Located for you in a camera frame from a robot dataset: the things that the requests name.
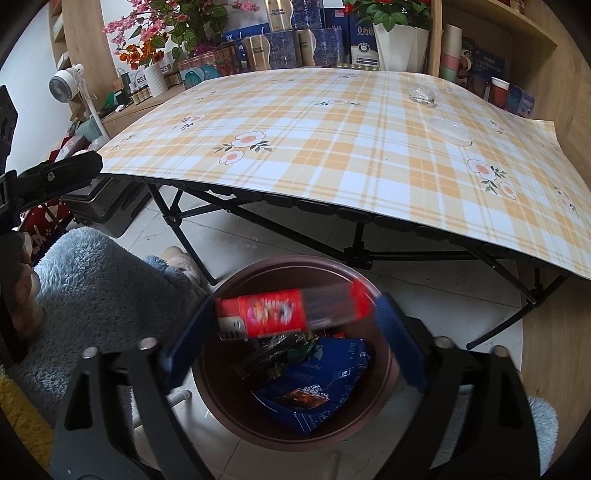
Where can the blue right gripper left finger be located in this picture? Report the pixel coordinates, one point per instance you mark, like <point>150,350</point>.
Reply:
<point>184,343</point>

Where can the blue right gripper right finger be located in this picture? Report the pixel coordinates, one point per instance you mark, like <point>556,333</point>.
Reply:
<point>391,322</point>

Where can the red candy wrapper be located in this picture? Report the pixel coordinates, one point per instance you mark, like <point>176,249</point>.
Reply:
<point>292,310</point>

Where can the blue snack bag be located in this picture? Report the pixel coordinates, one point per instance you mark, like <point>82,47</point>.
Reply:
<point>313,389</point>

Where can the clear plastic lid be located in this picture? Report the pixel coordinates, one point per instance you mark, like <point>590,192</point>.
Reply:
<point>451,132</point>

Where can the clear plastic wrap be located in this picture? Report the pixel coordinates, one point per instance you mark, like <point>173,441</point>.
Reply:
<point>422,95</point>

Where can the brown round trash bin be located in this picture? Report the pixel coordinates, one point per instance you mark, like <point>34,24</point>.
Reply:
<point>229,372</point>

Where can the left hand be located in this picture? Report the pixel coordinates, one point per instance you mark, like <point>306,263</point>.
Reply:
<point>20,284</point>

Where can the dark storage case on floor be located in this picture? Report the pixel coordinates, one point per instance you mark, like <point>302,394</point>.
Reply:
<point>109,205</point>

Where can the white desk fan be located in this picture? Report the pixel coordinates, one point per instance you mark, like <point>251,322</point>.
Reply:
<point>65,84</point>

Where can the grey fleece trouser leg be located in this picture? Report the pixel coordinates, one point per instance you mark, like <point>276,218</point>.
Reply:
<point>93,292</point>

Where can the orange flowers white vase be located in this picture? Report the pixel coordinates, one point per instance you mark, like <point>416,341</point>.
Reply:
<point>146,55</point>

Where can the plaid floral tablecloth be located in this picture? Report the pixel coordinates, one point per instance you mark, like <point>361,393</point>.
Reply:
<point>355,139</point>

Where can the striped teal gift box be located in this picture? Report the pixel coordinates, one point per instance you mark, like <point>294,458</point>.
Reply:
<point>220,62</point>

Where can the pink blossom plant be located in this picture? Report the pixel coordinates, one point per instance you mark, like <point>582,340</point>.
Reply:
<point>193,27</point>

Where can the red paper cup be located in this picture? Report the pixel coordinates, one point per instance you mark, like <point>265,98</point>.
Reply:
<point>499,92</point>

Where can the stacked pastel paper cups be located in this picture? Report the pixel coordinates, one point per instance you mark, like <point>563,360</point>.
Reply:
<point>450,52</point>

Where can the blue gold gift boxes stack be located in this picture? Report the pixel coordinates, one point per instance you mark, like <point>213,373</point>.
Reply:
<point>289,34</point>

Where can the red rose plant white pot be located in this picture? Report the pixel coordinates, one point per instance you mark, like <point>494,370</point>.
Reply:
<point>402,30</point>

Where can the wooden shelf unit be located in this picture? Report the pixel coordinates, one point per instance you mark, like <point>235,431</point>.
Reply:
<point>540,55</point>

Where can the black folding table frame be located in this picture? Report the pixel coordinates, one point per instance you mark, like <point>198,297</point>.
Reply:
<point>474,293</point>

